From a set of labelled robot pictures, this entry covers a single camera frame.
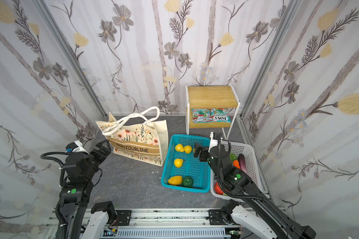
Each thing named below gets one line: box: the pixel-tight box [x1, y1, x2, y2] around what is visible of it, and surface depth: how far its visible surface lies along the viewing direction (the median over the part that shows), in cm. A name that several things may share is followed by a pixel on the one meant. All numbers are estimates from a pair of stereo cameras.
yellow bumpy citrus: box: [168, 175, 183, 186], surface depth 84 cm
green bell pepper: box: [181, 175, 194, 188], surface depth 83 cm
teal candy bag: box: [191, 108, 211, 124], surface depth 97 cm
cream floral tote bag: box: [95, 106, 169, 168], surface depth 82 cm
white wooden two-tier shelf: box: [184, 83, 241, 141], surface depth 93 cm
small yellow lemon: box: [183, 144, 192, 154], surface depth 98 cm
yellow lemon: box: [174, 158, 183, 168], surface depth 92 cm
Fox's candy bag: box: [209, 108, 232, 123], surface depth 97 cm
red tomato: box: [214, 181, 224, 195], surface depth 80 cm
